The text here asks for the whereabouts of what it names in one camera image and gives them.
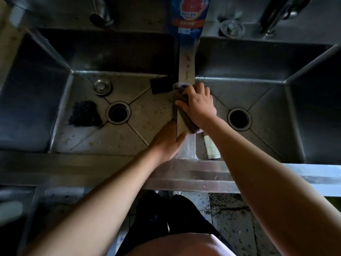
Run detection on person's right hand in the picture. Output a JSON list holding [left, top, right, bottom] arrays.
[[174, 82, 218, 129]]

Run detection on person's left hand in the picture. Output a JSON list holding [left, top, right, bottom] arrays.
[[149, 121, 188, 163]]

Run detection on black rectangular sponge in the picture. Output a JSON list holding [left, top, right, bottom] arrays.
[[150, 76, 175, 95]]

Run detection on stainless steel double sink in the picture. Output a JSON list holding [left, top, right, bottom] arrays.
[[0, 0, 341, 198]]

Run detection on black steel wool scourer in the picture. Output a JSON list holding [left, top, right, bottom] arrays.
[[69, 100, 103, 128]]

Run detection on blue dish soap bottle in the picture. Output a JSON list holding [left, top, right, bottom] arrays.
[[169, 0, 212, 48]]

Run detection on person's right forearm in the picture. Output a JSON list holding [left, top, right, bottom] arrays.
[[205, 117, 341, 256]]

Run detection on person's left forearm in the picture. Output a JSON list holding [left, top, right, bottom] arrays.
[[26, 149, 166, 256]]

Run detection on person's dark trousers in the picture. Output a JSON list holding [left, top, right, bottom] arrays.
[[117, 190, 229, 256]]

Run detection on person's pink shirt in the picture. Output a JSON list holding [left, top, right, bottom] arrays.
[[125, 233, 238, 256]]

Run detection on metal floor drain grate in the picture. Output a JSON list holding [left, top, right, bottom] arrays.
[[209, 193, 242, 210]]

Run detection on straight steel faucet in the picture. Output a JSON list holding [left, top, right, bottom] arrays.
[[258, 0, 315, 35]]

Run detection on curved steel faucet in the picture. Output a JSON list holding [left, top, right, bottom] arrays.
[[89, 0, 114, 27]]

